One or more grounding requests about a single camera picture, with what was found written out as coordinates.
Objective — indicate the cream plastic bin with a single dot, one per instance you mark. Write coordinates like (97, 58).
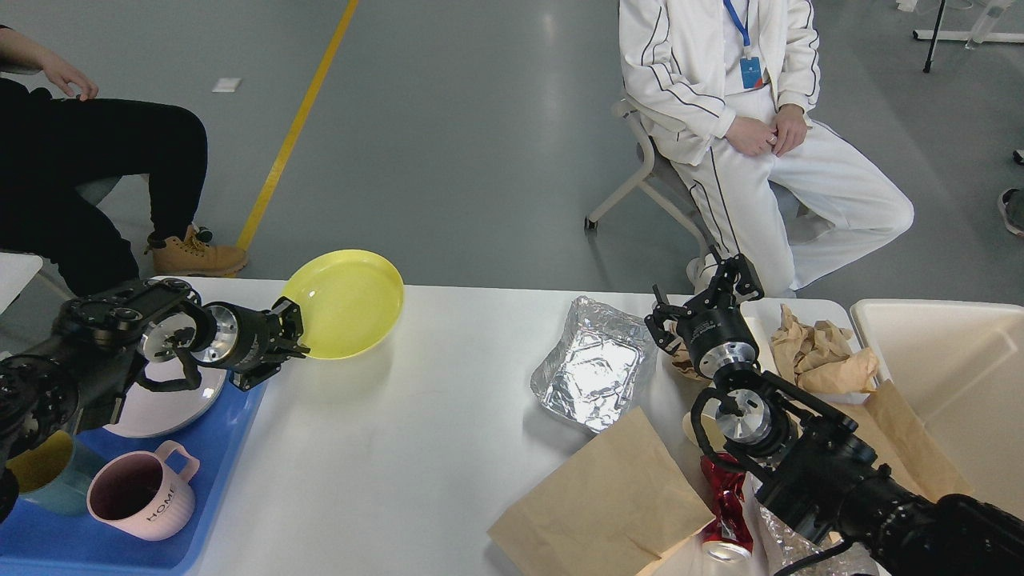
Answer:
(960, 367)

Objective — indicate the white office chair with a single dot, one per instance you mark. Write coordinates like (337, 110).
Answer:
(656, 178)

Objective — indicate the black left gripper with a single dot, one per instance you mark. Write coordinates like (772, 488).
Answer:
(241, 337)

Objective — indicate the person in black trousers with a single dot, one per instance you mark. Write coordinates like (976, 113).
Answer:
(50, 146)

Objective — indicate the aluminium foil tray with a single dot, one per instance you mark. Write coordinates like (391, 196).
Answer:
(591, 377)

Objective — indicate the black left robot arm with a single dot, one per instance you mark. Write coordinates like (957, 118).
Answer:
(155, 333)

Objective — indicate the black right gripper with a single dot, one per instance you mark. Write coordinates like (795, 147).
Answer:
(716, 337)

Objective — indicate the pink ribbed mug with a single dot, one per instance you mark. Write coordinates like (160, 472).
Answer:
(146, 494)

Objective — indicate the person in white tracksuit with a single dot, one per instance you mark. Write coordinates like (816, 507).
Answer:
(725, 90)

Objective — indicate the pink plate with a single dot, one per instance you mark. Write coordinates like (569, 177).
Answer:
(150, 414)

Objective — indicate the brown paper sheet right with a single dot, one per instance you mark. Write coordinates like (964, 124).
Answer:
(891, 427)

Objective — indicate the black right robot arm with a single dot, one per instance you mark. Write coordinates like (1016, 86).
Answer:
(816, 475)

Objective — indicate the blue plastic tray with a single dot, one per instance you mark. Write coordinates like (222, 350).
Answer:
(35, 541)

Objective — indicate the white stand base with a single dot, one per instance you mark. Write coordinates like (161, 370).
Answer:
(982, 31)

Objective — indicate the flat brown paper bag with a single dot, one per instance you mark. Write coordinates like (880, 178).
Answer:
(619, 506)

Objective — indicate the white side table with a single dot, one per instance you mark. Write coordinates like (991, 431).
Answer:
(17, 270)

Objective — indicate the crumpled brown paper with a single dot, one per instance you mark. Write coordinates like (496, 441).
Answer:
(819, 358)

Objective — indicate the yellow plate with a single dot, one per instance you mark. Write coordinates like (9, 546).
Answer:
(349, 301)

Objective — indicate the crushed red soda can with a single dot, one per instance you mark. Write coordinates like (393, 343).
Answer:
(726, 539)

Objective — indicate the teal mug yellow inside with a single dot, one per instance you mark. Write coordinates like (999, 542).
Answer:
(58, 474)

